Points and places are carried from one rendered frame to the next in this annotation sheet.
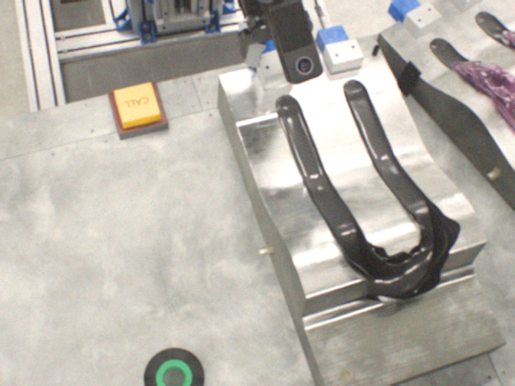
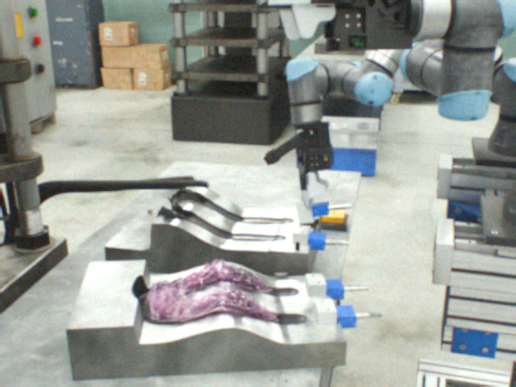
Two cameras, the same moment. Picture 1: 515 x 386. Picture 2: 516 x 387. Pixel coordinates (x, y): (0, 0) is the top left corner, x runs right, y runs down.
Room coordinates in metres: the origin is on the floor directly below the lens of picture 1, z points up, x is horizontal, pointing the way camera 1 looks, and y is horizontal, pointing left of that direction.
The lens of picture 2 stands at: (1.45, -1.16, 1.50)
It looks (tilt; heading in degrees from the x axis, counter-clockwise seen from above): 20 degrees down; 131
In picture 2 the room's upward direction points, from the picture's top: straight up
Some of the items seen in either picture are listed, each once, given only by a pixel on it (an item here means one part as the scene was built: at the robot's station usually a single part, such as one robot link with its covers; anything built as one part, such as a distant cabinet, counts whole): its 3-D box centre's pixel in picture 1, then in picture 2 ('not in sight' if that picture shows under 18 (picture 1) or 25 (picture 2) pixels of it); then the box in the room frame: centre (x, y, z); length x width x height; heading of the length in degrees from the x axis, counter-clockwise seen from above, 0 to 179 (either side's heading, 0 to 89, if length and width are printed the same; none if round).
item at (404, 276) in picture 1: (365, 178); (221, 215); (0.44, -0.14, 0.92); 0.35 x 0.16 x 0.09; 29
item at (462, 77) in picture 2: not in sight; (460, 79); (1.06, -0.24, 1.34); 0.11 x 0.08 x 0.11; 141
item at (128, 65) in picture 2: not in sight; (135, 55); (-5.06, 3.92, 0.42); 0.86 x 0.33 x 0.83; 28
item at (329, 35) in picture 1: (330, 37); (321, 241); (0.69, -0.06, 0.89); 0.13 x 0.05 x 0.05; 29
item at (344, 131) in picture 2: not in sight; (338, 132); (-1.14, 2.76, 0.28); 0.61 x 0.41 x 0.15; 28
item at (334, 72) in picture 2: not in sight; (344, 79); (0.61, 0.13, 1.24); 0.11 x 0.11 x 0.08; 62
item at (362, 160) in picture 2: not in sight; (337, 154); (-1.14, 2.76, 0.11); 0.61 x 0.41 x 0.22; 28
